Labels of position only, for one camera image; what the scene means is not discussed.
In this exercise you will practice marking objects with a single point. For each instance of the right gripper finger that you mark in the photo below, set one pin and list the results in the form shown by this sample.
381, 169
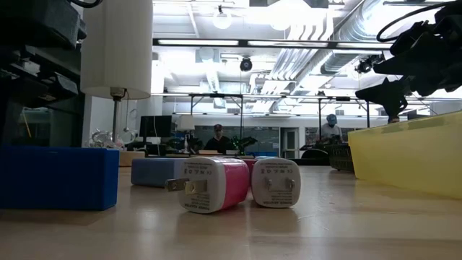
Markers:
391, 94
397, 65

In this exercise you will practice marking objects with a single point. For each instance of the dark blue box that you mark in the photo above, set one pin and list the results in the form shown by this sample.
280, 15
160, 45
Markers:
54, 178

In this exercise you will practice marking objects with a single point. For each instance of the teal plug adapter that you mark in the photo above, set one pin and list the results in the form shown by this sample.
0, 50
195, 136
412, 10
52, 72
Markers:
261, 157

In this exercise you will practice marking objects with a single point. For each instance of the purple white plug adapter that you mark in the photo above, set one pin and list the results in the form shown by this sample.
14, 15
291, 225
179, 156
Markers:
276, 182

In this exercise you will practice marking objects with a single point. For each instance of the blue digital timer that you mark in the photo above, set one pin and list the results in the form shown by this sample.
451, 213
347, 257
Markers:
155, 172

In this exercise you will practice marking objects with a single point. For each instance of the large red plug adapter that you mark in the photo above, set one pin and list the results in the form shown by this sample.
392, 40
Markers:
252, 164

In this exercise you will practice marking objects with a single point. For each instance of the pink white plug adapter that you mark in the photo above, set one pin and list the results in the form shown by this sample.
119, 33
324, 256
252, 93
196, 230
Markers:
216, 184

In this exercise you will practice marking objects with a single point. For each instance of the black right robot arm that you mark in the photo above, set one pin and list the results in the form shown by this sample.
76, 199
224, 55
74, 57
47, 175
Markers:
451, 18

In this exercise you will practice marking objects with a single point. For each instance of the background black robot arm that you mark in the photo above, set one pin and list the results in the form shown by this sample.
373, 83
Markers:
243, 142

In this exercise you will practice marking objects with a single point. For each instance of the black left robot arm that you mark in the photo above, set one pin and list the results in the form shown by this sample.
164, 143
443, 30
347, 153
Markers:
36, 21

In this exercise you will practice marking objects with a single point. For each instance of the black office chair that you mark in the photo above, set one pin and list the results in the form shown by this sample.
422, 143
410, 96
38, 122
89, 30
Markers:
314, 153

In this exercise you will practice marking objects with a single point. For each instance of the yellow translucent plastic tray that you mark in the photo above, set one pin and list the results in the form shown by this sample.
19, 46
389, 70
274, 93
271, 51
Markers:
408, 159

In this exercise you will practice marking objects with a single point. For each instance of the person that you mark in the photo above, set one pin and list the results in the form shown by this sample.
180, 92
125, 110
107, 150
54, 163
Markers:
218, 141
330, 130

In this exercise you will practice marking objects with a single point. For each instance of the black mesh basket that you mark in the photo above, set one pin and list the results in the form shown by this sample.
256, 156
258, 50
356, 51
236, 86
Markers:
341, 159

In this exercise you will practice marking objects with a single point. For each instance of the white shade wooden base lamp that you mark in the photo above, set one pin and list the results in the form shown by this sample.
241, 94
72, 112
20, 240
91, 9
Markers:
115, 47

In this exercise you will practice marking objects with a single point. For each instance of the crumpled clear plastic wrap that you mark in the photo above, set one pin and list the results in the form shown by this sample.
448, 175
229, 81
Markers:
104, 142

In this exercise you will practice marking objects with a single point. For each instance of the black computer monitor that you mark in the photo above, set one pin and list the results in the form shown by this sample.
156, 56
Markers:
155, 126

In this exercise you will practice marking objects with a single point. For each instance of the small white shade lamp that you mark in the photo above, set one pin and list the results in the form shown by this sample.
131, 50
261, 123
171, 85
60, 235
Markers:
186, 122

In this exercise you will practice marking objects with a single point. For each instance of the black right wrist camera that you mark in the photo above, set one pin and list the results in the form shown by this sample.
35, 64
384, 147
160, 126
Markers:
411, 39

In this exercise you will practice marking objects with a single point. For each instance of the black overhead mounted camera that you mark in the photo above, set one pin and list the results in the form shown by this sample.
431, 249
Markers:
366, 65

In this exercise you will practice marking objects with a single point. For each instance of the black metal stand frame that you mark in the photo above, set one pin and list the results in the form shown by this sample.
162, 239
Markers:
216, 95
343, 98

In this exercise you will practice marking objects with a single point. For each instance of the black aluminium table frame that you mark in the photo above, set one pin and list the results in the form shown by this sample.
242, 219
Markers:
314, 162

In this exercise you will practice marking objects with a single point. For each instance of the black ceiling dome camera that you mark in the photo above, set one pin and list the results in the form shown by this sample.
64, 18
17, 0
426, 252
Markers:
246, 64

